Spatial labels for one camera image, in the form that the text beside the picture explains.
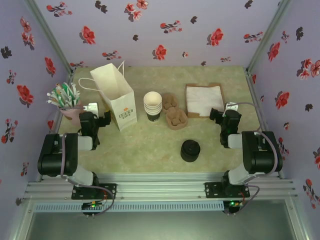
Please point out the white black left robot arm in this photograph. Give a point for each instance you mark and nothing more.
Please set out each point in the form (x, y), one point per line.
(55, 157)

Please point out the brown pulp cup carrier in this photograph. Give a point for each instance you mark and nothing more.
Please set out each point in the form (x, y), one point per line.
(170, 101)
(176, 120)

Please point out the white paper carrier bag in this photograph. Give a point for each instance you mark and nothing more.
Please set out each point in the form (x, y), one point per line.
(122, 107)

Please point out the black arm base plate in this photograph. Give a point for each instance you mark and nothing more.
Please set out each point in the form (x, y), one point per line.
(110, 191)
(212, 190)

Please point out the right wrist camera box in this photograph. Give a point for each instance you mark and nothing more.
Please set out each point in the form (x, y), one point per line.
(231, 106)

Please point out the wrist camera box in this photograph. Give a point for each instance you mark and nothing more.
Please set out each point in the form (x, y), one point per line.
(231, 106)
(91, 107)

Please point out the pink straw holder cup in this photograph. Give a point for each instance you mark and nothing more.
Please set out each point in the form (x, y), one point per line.
(71, 116)

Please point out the stack of white paper cups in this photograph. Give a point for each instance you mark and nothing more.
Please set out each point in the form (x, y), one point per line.
(153, 111)

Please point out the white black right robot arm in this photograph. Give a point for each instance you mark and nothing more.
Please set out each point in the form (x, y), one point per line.
(262, 155)

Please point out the green wrapped straw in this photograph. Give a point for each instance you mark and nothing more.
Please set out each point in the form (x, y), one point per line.
(67, 93)
(60, 94)

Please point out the brown cardboard napkin tray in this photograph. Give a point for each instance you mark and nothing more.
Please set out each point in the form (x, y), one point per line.
(193, 115)

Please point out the aluminium corner post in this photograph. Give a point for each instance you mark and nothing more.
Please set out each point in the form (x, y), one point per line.
(268, 32)
(47, 32)

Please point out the aluminium front frame rail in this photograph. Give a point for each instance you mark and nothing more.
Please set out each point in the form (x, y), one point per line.
(160, 187)

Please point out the white napkin stack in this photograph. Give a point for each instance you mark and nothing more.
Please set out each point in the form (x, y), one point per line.
(203, 100)

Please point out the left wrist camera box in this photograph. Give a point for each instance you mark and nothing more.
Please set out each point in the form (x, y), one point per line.
(91, 107)

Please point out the white wrapped straw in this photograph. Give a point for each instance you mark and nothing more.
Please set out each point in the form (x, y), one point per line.
(53, 98)
(77, 96)
(53, 103)
(74, 92)

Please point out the stack of black cup lids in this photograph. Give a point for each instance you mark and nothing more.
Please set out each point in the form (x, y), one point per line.
(190, 158)

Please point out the black controller board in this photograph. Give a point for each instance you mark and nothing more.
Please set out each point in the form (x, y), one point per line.
(92, 206)
(233, 205)

